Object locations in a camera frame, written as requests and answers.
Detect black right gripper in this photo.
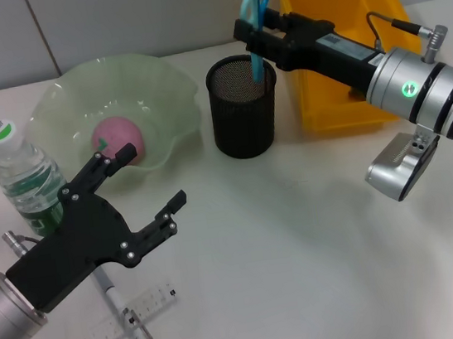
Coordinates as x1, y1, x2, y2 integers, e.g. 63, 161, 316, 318
229, 0, 391, 114

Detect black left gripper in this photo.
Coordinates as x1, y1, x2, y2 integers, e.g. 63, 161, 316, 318
0, 137, 201, 320

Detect blue scissors with sheath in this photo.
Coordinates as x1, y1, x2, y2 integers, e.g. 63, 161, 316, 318
238, 0, 283, 85

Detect pink toy peach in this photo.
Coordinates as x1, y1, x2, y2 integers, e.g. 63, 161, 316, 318
88, 112, 148, 172

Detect clear green-label water bottle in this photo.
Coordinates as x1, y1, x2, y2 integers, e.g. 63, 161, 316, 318
0, 110, 75, 245

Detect black mesh pen holder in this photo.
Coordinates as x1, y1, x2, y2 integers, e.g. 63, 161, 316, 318
202, 49, 288, 163

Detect green glass fruit plate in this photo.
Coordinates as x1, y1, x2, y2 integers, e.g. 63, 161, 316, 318
16, 43, 211, 196

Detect grey and white pen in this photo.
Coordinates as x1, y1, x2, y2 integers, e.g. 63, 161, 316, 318
91, 263, 156, 339

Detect left gripper connector cable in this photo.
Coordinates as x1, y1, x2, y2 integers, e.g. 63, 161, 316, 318
0, 227, 41, 261

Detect gripper connector cable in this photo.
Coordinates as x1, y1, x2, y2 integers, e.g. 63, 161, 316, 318
364, 1, 453, 73
0, 227, 41, 261

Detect right gripper connector cable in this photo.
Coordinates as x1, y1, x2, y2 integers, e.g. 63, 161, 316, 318
364, 1, 453, 73

